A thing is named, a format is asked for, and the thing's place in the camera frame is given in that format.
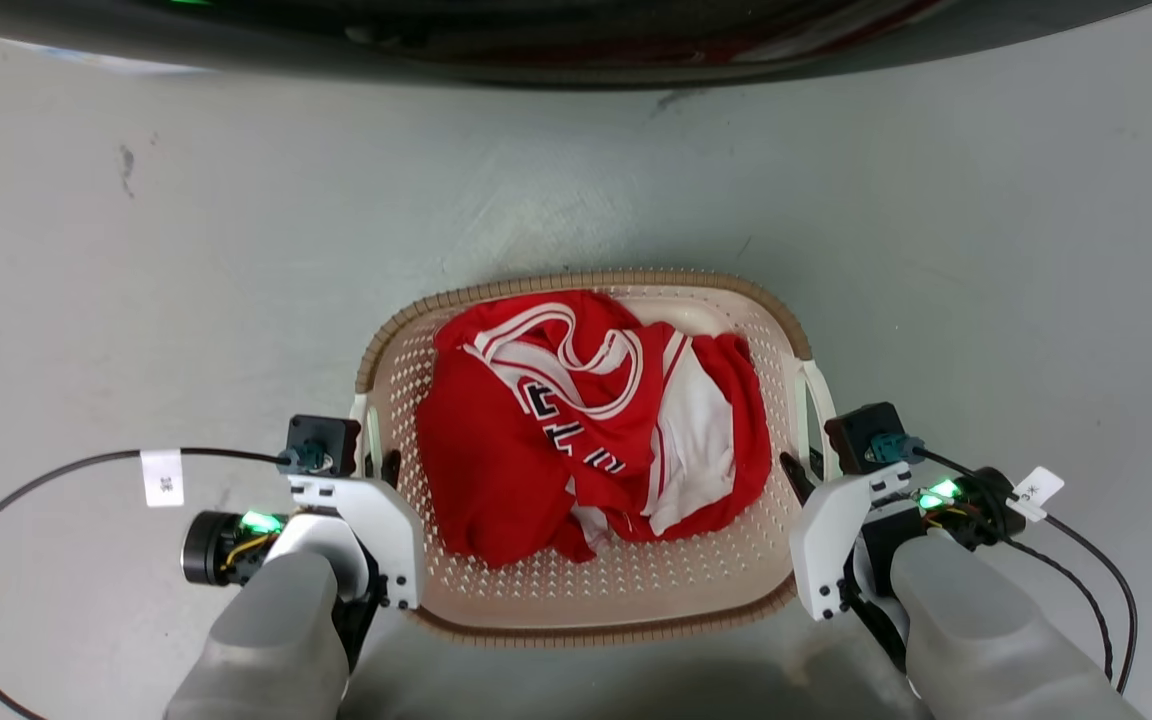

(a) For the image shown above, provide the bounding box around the white cable label with star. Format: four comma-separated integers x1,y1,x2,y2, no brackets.
1007,466,1066,524

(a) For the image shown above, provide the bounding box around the beige plastic laundry basket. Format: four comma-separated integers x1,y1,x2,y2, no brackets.
354,268,843,648

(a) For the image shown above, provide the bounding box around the red and white jersey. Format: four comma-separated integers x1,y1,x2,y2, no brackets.
415,289,774,570

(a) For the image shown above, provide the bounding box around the white rectangular cable label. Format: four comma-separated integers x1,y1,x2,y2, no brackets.
140,449,186,509

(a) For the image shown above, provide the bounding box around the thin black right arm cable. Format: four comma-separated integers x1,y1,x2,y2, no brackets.
996,535,1115,683

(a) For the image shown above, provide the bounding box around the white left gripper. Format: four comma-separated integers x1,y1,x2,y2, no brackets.
264,450,427,663

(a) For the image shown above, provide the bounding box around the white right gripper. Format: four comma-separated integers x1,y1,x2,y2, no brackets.
780,451,914,669

